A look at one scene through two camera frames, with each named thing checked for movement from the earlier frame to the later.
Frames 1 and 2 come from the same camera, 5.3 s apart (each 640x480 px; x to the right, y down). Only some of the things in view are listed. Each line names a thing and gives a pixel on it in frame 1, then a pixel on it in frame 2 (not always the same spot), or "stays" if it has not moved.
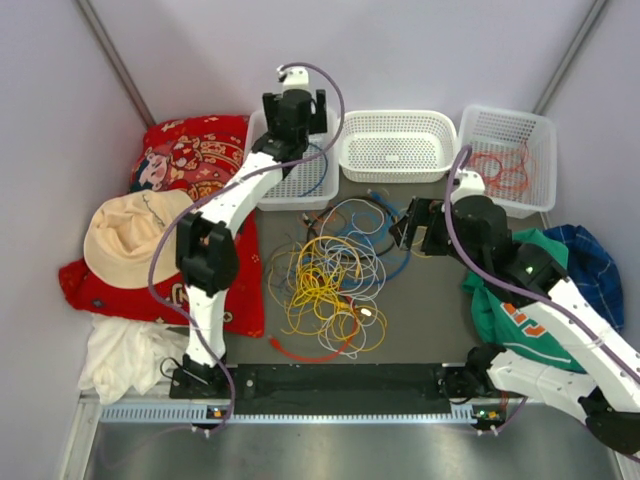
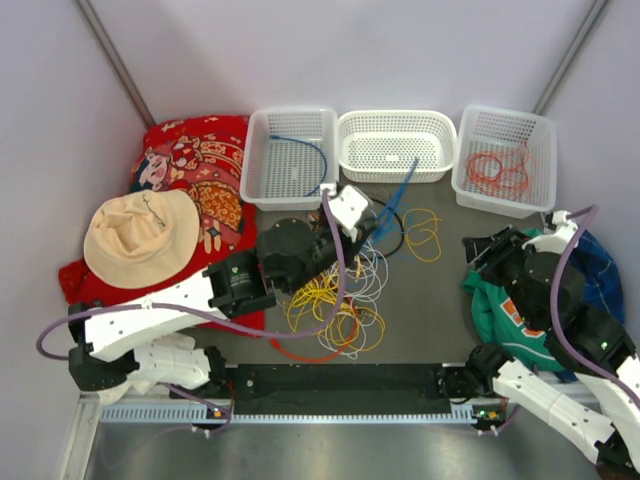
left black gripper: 317,119 → 351,249
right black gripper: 429,213 → 492,249
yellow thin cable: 317,283 stays
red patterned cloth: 190,156 stays
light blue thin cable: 387,206 → 390,206
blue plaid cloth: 593,272 stays
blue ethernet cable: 326,158 stays
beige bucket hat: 131,235 stays
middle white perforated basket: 397,146 stays
